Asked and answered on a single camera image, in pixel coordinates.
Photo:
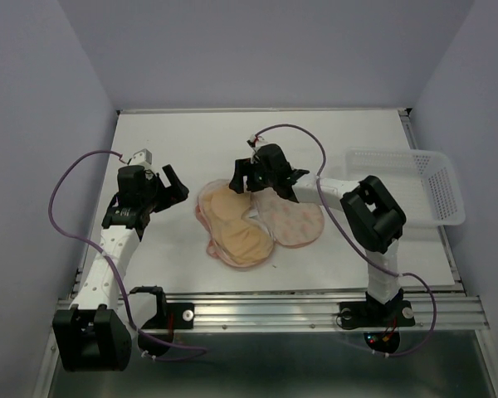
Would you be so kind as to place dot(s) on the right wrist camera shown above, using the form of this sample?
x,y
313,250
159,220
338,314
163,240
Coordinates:
x,y
255,143

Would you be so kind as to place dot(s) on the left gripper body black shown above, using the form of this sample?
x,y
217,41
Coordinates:
x,y
153,195

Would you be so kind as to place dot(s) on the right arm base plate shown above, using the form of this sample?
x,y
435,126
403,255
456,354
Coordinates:
x,y
360,314

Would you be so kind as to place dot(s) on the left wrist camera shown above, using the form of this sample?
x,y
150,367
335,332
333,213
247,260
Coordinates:
x,y
141,158

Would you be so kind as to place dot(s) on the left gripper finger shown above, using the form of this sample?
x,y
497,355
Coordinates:
x,y
177,193
170,174

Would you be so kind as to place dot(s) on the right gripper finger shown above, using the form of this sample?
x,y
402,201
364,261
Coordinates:
x,y
241,169
253,183

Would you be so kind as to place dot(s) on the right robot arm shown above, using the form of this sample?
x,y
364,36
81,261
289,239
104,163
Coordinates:
x,y
373,215

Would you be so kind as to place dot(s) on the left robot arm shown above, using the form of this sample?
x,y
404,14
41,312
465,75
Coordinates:
x,y
89,334

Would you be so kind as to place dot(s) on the peach floral mesh laundry bag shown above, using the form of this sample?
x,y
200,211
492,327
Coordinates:
x,y
291,225

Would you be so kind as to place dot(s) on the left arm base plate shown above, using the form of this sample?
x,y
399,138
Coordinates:
x,y
174,317

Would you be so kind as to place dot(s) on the aluminium front rail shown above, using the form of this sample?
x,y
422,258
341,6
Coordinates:
x,y
267,313

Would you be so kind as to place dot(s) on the white plastic basket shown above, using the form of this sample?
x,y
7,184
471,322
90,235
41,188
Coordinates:
x,y
423,183

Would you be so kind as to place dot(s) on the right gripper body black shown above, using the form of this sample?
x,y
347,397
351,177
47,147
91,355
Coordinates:
x,y
268,178

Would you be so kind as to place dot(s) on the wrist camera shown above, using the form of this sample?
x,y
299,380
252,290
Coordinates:
x,y
255,143
141,158

